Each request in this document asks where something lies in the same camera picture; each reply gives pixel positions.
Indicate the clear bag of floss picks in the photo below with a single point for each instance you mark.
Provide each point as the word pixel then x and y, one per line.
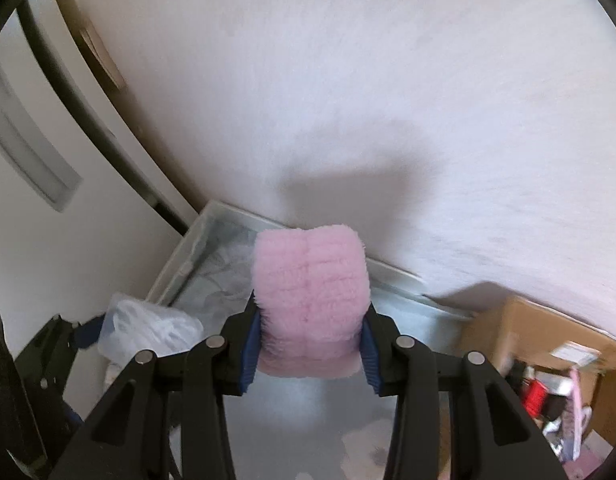
pixel 148 325

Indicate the white door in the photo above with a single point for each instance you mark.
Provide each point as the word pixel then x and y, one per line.
pixel 88 240

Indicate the beige hinge plate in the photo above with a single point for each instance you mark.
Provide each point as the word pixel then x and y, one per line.
pixel 102 57

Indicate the red box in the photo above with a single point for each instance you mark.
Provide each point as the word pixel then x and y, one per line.
pixel 534 396

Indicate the brown cardboard box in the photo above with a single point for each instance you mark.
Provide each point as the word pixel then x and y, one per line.
pixel 518 325

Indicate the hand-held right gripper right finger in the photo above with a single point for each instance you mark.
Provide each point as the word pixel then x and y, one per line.
pixel 370 355

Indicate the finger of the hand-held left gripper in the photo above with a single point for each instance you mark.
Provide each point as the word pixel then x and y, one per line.
pixel 58 345

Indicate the pink fluffy sponge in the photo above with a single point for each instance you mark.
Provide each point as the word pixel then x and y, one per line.
pixel 310 290

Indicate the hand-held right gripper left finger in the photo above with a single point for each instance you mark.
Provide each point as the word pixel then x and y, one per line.
pixel 250 350

